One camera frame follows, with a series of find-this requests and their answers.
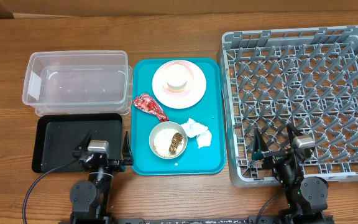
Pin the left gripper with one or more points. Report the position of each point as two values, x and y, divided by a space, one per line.
119 165

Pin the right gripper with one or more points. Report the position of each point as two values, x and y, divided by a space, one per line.
279 156

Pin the white rice pile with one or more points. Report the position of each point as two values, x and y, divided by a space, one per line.
162 143

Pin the red snack wrapper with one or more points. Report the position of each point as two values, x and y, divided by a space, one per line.
149 105

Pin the grey metal bowl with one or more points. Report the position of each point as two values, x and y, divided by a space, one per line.
167 125

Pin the brown food piece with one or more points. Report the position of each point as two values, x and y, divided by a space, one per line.
175 142

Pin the white napkin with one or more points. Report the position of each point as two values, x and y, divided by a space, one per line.
199 131

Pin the cream cup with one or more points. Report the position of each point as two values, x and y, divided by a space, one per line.
176 78

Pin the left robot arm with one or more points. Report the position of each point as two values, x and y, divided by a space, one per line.
90 197

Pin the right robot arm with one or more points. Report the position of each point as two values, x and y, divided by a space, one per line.
306 196

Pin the grey dishwasher rack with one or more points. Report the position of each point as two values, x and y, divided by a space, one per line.
306 77

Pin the black tray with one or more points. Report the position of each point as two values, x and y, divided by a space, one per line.
58 136

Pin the teal serving tray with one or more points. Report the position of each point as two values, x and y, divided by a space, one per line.
208 111

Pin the clear plastic bin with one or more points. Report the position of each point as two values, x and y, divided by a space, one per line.
78 82

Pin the white pink plate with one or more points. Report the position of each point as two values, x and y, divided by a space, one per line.
183 100

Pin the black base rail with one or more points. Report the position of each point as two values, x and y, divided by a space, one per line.
269 219

